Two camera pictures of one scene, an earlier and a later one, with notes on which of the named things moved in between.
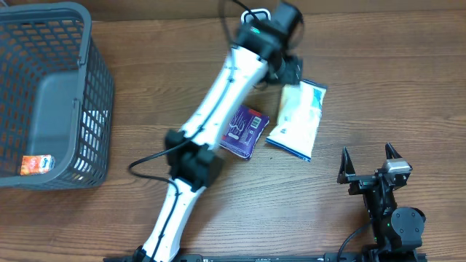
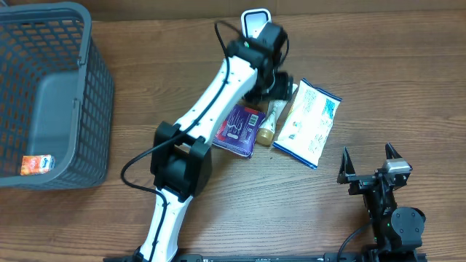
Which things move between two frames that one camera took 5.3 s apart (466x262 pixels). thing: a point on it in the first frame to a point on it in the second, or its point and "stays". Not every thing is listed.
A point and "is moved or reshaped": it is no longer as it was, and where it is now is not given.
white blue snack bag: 299,118 is moved or reshaped
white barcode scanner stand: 262,14 stays
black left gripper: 291,72 to 283,89
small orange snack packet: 37,164 stays
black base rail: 267,257 stays
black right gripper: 360,181 stays
